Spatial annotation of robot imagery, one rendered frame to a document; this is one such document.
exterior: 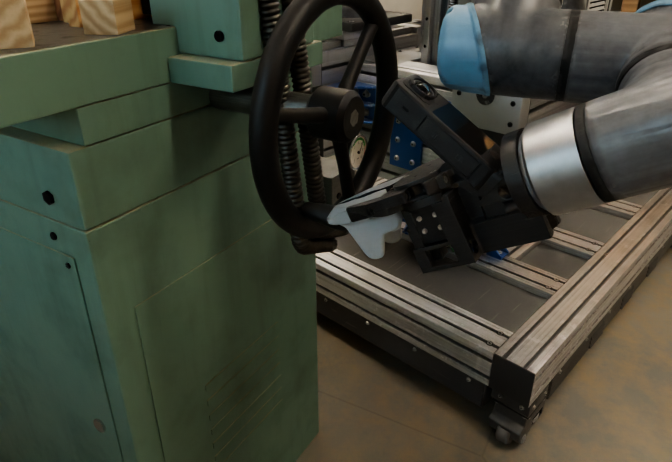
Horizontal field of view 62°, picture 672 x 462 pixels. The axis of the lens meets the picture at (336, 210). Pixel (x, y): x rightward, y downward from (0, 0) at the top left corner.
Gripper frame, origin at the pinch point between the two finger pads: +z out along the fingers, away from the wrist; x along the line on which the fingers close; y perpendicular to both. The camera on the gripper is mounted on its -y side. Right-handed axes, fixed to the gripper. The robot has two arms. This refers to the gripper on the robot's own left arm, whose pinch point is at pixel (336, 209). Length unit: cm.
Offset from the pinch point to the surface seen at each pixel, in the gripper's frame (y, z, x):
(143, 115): -17.5, 17.1, -2.4
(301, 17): -17.9, -4.6, 1.9
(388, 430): 59, 46, 40
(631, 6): 6, 4, 277
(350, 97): -9.5, -1.2, 9.1
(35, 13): -33.7, 25.7, -2.7
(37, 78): -23.0, 14.0, -13.5
